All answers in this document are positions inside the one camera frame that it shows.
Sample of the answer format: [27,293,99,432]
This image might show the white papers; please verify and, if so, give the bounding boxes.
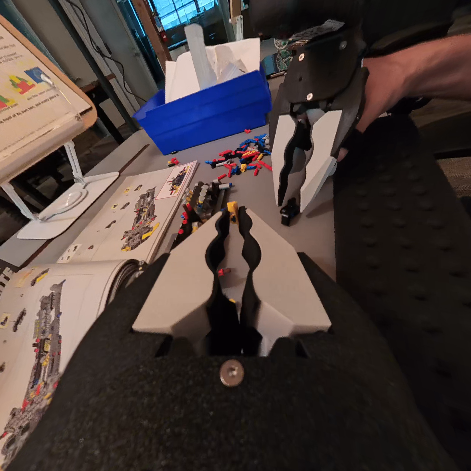
[164,23,262,104]

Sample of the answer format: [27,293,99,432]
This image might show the white document stand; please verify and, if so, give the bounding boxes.
[0,14,121,240]

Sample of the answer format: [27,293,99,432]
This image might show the pile of small lego pins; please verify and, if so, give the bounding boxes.
[205,128,274,182]

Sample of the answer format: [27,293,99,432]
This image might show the lego instruction booklet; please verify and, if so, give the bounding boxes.
[0,160,200,471]

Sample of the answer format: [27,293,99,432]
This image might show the black wall cable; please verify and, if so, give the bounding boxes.
[65,0,148,104]

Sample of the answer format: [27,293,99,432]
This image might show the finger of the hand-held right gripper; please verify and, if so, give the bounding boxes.
[299,108,343,214]
[272,114,308,207]

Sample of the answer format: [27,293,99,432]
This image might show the blue plastic bin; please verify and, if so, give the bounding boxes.
[132,62,274,156]

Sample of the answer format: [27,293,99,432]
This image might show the person's right forearm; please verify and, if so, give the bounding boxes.
[386,34,471,113]

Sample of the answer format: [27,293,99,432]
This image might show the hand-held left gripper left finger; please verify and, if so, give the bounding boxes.
[132,210,230,355]

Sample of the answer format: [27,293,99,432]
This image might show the wire bicycle model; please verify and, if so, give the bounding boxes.
[273,36,296,69]

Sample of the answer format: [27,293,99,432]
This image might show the person's right hand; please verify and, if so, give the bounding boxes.
[337,54,410,163]

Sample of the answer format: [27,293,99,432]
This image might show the black foam mat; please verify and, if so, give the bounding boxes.
[332,114,471,471]

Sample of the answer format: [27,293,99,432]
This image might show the black lego piece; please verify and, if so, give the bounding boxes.
[280,197,299,226]

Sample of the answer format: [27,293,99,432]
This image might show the lego car model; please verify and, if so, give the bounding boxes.
[178,180,237,251]

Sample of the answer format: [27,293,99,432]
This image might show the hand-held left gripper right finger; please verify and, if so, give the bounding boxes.
[238,206,332,357]

